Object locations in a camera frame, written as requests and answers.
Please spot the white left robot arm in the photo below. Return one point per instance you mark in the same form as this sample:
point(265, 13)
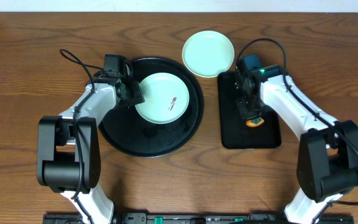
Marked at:
point(68, 154)

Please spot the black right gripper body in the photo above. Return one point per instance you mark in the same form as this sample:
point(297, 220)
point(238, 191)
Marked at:
point(250, 108)

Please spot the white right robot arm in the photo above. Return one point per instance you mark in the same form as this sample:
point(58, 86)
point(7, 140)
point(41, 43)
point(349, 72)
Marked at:
point(327, 165)

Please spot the yellow plate with stain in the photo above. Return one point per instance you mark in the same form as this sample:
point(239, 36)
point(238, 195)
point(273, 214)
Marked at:
point(206, 68)

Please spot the orange green scrub sponge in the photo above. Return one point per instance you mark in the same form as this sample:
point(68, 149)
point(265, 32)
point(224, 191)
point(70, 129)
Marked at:
point(253, 123)

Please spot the black rectangular tray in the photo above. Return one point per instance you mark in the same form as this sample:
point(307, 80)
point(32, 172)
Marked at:
point(235, 134)

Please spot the plain mint green plate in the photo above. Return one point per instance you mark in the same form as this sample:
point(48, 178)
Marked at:
point(208, 45)

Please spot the round black tray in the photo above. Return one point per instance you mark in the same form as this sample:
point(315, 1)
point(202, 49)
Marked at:
point(128, 132)

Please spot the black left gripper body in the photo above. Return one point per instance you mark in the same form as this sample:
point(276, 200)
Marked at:
point(134, 95)

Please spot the mint plate with red stain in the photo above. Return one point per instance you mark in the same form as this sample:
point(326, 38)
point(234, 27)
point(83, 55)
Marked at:
point(166, 98)

